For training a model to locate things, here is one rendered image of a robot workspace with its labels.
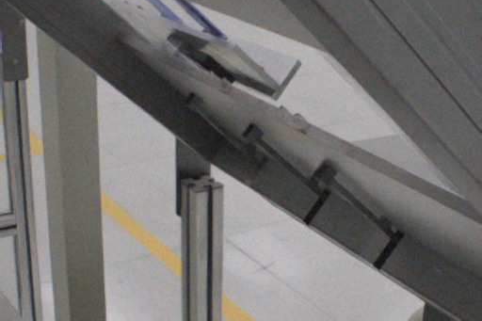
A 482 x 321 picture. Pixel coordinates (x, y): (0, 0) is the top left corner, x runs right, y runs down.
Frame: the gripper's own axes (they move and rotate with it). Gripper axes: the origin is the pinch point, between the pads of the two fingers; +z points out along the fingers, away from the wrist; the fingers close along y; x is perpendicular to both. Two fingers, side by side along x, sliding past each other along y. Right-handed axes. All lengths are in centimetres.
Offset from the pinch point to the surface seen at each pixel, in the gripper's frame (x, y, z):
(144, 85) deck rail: 15.7, -7.9, 4.6
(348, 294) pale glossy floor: 129, -66, 15
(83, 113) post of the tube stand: 24.9, -32.5, 11.2
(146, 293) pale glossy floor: 97, -92, 41
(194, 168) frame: 31.7, -13.8, 9.3
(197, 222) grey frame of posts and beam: 33.6, -9.9, 14.5
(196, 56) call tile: 20.7, -10.3, -1.6
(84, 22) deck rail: 5.9, -8.0, 2.8
